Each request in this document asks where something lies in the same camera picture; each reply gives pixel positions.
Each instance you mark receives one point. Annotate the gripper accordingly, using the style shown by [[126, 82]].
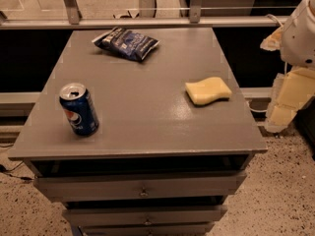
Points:
[[299, 39]]

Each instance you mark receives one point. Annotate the yellow sponge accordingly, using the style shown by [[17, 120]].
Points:
[[208, 91]]

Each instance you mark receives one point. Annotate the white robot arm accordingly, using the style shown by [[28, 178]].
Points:
[[298, 43]]

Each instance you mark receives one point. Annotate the blue chip bag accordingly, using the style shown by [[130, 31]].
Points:
[[126, 43]]

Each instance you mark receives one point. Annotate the grey drawer cabinet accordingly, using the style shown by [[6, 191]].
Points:
[[147, 122]]

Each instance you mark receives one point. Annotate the middle grey drawer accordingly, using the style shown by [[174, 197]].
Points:
[[148, 215]]

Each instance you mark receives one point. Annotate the grey drawer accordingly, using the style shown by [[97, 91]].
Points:
[[182, 229], [144, 186], [148, 215]]

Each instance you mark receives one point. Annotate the bottom grey drawer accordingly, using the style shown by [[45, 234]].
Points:
[[182, 229]]

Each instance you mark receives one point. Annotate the blue Pepsi can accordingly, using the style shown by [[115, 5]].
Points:
[[78, 106]]

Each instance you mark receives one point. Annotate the top grey drawer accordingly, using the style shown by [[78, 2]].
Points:
[[144, 186]]

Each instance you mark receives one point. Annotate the metal railing frame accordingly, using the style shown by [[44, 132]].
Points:
[[105, 14]]

